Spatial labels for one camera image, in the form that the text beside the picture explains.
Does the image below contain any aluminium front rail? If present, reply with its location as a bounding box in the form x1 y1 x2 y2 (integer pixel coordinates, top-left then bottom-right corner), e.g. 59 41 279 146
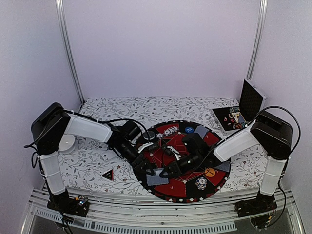
20 187 307 234

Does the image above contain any two of clubs card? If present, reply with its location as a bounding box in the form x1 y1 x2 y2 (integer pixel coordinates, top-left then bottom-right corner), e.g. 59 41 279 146
98 151 116 162

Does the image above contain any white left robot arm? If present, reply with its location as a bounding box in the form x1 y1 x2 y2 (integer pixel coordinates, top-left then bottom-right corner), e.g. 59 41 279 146
29 102 155 212

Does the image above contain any white round dish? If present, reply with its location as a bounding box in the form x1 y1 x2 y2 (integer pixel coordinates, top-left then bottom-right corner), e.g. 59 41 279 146
58 134 76 154

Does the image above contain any blue small blind button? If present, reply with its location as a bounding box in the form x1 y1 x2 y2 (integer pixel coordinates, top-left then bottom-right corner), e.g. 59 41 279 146
185 126 194 133

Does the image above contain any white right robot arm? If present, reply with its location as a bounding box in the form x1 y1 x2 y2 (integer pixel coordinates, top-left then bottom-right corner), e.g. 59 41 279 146
159 110 293 213

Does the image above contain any black dealer button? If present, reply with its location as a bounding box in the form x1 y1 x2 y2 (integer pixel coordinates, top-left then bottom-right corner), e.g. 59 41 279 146
143 131 156 141

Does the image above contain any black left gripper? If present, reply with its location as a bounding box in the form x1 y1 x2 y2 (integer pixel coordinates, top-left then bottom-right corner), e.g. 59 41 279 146
115 140 155 176

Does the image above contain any round red black poker mat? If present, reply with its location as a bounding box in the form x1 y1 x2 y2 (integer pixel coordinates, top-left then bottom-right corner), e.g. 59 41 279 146
134 120 230 203

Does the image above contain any left aluminium frame post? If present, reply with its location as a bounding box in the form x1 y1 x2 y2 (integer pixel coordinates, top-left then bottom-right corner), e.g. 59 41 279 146
55 0 85 104

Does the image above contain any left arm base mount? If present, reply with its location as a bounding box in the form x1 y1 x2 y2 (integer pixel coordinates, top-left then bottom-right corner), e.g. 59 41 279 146
47 194 90 217

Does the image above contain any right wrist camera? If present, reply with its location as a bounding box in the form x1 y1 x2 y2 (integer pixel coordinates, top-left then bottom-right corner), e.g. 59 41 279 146
161 145 181 161

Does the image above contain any white blue chip row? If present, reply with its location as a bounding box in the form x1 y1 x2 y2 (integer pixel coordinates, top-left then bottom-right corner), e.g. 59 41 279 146
156 126 179 138

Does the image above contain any triangular red black token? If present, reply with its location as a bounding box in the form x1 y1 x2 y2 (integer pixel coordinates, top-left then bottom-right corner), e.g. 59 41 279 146
101 169 114 181

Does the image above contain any aluminium poker chip case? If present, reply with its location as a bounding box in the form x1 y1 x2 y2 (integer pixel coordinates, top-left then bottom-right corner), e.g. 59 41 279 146
212 79 267 135

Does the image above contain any blue card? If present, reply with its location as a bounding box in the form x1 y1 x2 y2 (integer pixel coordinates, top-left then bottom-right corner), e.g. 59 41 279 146
215 161 231 173
146 168 169 186
194 125 209 138

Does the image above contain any orange big blind button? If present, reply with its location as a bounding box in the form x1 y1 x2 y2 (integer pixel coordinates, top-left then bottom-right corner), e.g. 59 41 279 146
204 168 216 177

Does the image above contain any right aluminium frame post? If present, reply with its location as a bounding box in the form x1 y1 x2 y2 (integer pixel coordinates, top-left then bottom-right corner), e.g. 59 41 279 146
246 0 268 80

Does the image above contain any floral patterned tablecloth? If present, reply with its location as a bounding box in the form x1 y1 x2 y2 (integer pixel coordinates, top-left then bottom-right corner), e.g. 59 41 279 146
58 97 267 195

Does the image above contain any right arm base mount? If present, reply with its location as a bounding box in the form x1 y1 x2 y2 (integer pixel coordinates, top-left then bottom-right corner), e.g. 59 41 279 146
234 198 277 229

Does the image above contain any white blue chip stack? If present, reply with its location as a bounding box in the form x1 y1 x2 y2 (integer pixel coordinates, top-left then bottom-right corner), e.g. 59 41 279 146
195 177 207 190

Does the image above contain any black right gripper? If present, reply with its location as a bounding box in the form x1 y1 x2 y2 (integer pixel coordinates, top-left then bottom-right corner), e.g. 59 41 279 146
159 152 201 177

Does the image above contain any aluminium frame post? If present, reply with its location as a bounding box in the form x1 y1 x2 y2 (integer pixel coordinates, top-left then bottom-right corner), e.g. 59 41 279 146
55 0 85 104
246 0 268 80

